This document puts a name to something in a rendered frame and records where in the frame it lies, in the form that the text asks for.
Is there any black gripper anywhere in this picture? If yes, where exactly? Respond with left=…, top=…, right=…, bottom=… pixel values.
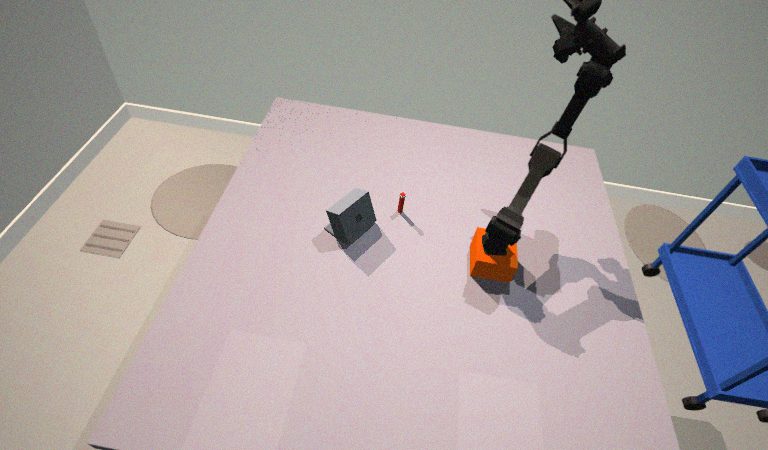
left=552, top=0, right=608, bottom=54

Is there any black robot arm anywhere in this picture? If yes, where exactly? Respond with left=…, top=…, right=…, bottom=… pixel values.
left=482, top=29, right=626, bottom=256

